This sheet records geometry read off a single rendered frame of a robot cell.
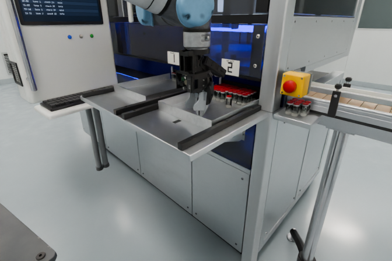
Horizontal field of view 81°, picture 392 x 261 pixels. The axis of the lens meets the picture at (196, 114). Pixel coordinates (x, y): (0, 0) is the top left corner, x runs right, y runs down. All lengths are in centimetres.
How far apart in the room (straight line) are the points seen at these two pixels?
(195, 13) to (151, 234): 135
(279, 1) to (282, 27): 8
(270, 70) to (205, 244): 106
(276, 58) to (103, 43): 102
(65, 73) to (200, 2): 108
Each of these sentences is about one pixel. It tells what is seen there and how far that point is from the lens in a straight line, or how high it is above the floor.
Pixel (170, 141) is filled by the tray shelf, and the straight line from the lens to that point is 64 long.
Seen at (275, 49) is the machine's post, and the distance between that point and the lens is 82.
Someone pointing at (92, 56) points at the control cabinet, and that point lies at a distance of 147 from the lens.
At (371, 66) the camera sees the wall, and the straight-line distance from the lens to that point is 543.
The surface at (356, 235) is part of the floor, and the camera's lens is 182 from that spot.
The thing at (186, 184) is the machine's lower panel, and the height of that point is 30.
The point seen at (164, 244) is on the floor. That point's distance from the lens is 152.
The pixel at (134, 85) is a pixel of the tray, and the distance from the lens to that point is 119.
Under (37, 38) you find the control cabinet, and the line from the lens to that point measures 137.
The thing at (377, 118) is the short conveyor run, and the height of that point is 91.
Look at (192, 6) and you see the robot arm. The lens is 44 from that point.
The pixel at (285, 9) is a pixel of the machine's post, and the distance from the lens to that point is 81.
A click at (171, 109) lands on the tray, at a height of 90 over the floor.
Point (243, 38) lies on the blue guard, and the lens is 88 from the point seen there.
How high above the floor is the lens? 119
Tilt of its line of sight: 22 degrees down
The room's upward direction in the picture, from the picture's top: straight up
